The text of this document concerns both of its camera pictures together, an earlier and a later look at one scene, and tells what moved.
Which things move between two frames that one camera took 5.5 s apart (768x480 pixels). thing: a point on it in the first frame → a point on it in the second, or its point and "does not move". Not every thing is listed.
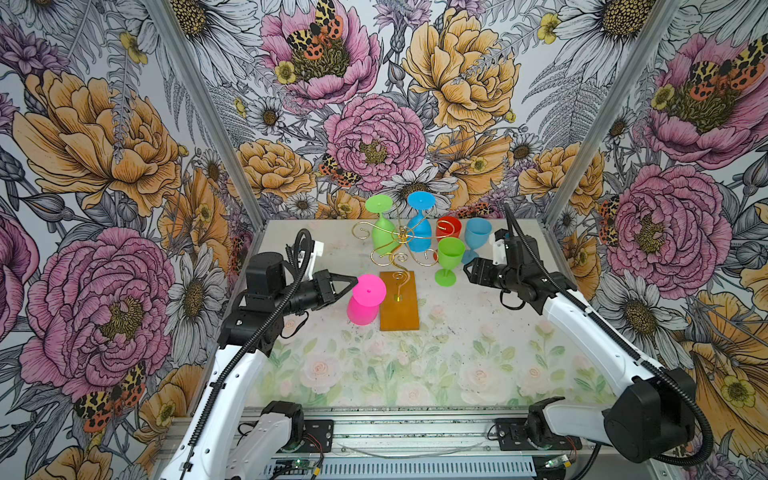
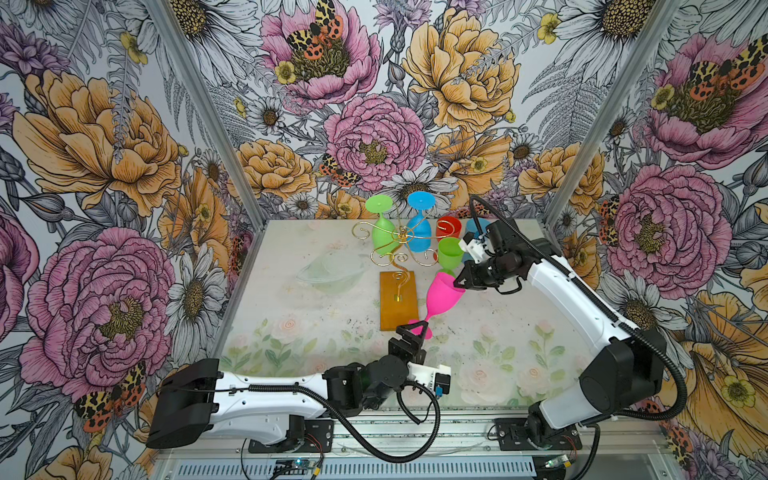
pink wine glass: x=367 y=297 → x=428 y=332
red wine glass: x=448 y=227 does not move
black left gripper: x=323 y=279 → x=410 y=352
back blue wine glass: x=419 y=229 does not move
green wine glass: x=384 y=237 does not move
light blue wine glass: x=477 y=231 does not move
